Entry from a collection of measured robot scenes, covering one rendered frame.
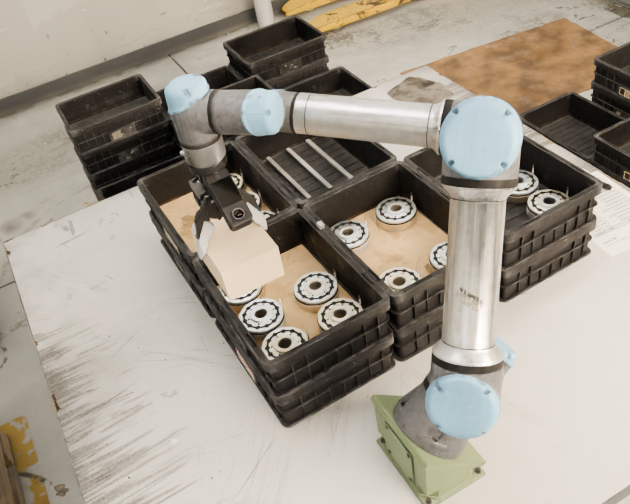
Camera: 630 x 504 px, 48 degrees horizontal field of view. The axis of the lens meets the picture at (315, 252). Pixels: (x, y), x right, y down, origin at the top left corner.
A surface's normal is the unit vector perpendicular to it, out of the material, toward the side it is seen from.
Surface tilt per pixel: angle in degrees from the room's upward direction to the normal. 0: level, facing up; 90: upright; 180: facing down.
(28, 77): 90
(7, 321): 0
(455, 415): 67
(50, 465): 0
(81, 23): 90
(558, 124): 0
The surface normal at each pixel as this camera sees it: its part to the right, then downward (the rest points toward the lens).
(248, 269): 0.48, 0.54
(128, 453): -0.15, -0.73
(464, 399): -0.30, 0.33
